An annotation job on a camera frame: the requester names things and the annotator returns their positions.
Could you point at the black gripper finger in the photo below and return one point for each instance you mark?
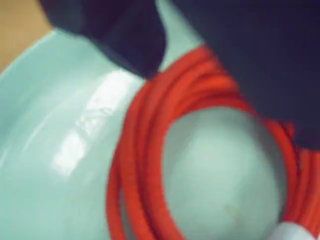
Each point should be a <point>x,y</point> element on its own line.
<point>120,32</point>
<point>262,55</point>

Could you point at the light blue plate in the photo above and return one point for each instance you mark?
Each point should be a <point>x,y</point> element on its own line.
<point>62,150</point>

